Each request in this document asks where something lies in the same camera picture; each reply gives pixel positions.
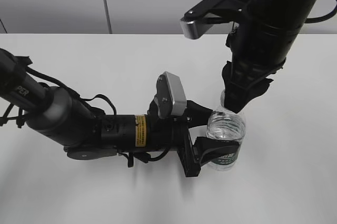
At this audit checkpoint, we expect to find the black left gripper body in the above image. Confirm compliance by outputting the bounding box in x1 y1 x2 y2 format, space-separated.
147 99 201 177

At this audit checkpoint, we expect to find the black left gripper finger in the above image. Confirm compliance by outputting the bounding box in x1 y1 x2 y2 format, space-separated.
193 137 240 166
185 100 213 128

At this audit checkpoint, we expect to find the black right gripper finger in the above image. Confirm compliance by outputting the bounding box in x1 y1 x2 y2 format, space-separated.
223 82 253 114
244 76 273 106

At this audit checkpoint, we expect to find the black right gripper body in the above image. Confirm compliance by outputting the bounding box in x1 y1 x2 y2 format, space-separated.
221 57 286 95

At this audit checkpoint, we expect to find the clear cestbon water bottle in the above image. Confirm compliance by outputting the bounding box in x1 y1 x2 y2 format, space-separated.
206 90 246 171

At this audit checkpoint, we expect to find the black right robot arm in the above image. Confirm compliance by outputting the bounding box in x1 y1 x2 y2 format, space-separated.
222 0 335 113

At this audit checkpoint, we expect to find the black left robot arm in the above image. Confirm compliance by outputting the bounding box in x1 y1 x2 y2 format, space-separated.
1 49 239 177

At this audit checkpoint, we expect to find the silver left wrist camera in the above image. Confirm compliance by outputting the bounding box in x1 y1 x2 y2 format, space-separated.
154 71 187 119

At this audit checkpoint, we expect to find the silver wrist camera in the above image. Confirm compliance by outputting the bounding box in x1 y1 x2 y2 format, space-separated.
154 71 187 119
180 0 225 40

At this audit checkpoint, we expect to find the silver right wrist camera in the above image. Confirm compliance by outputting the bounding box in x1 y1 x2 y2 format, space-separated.
180 0 225 40

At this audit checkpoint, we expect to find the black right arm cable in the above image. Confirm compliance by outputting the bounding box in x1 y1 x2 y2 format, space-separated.
305 0 337 24

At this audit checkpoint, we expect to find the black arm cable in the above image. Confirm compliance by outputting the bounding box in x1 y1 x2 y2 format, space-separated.
305 0 337 24
0 55 118 130

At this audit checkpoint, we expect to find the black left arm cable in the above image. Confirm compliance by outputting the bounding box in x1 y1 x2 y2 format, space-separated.
0 55 118 130

